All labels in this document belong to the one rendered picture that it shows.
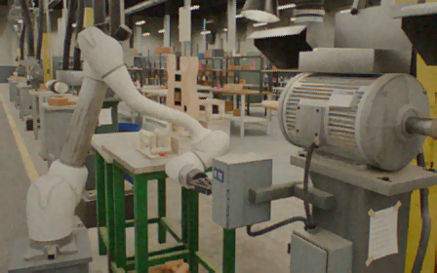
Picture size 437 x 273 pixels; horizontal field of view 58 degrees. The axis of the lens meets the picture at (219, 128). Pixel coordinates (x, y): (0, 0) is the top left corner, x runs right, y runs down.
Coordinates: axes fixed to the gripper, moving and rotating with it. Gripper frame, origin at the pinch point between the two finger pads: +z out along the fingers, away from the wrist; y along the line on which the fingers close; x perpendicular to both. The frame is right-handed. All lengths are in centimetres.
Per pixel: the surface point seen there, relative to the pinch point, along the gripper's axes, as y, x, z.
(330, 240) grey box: -12.4, -4.7, 35.7
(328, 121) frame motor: -14.5, 27.1, 30.6
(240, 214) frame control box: 3.6, -1.4, 15.6
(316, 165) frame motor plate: -14.7, 13.9, 26.8
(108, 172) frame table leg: 7, -19, -119
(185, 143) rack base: -22, 3, -75
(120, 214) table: 3, -43, -109
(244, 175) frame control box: 2.6, 10.5, 15.7
